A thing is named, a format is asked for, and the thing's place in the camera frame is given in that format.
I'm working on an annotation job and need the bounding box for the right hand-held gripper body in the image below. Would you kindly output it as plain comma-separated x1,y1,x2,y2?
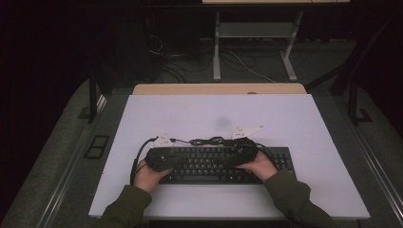
230,124,265,165

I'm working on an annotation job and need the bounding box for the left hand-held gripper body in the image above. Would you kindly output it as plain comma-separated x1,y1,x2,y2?
144,132,175,173

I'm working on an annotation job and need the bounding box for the black computer keyboard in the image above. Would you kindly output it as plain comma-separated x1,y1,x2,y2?
157,145,297,186

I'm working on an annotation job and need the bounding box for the person's left hand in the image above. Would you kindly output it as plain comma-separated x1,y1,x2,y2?
132,158,174,195

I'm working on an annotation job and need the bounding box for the person's right hand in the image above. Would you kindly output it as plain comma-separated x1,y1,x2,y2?
235,149,279,182

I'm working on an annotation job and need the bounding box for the white foam board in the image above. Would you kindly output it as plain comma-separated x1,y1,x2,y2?
87,93,372,221

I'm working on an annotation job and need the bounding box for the black metal stand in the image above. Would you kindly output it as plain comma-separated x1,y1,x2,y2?
86,75,100,124
347,79,374,126

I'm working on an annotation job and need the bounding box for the left hand-held gripper cable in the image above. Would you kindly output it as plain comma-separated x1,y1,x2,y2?
129,136,160,187

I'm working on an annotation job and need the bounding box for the black keyboard cable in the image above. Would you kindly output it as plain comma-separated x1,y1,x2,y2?
169,136,237,147

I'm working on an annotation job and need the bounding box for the black floor socket frame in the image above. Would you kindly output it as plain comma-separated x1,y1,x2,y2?
83,134,111,161

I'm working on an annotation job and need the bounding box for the white floor cable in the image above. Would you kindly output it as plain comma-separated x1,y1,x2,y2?
227,50,278,85

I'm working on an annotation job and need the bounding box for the metal floor rail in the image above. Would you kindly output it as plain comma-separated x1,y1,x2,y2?
350,124,403,220
36,125,94,228

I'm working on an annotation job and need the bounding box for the black floor cables bundle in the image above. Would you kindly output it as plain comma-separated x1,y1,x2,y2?
147,33,214,85

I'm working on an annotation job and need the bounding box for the white metal desk frame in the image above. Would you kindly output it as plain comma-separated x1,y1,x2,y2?
212,10,305,83

